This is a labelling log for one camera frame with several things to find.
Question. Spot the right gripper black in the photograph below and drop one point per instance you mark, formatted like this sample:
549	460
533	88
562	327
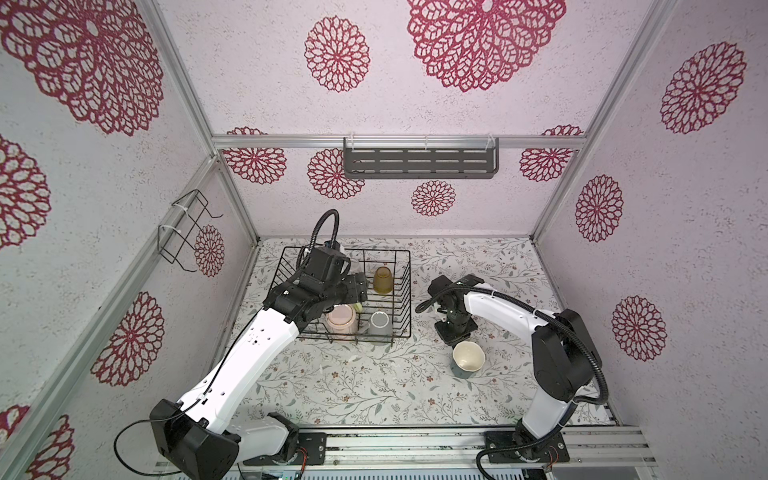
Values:
450	339

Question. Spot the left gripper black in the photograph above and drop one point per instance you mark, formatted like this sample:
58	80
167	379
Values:
356	284

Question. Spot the yellow ribbed cup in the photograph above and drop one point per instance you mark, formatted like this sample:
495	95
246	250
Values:
383	280

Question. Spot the dark green mug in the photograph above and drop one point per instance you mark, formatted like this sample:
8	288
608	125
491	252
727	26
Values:
468	358

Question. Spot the pink ceramic mug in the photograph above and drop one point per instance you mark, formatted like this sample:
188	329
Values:
342	323

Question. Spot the black wire dish rack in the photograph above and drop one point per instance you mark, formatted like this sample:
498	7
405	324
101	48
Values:
397	303

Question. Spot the grey cream mug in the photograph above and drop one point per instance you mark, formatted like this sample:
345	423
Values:
380	325

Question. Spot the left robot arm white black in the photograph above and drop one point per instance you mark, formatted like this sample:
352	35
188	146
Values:
198	433

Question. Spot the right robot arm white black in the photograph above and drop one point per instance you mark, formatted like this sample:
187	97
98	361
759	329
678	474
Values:
566	364

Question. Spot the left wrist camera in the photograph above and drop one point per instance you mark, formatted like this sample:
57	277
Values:
324	266

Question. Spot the grey wall shelf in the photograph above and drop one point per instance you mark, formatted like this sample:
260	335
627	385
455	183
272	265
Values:
422	163

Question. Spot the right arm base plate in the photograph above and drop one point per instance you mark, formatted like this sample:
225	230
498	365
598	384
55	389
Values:
520	446

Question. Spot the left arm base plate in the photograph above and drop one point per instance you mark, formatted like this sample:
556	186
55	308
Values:
309	449

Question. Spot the aluminium front rail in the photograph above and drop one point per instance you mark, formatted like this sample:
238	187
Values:
379	448

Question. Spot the black wire wall holder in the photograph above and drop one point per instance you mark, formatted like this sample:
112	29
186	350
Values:
192	242

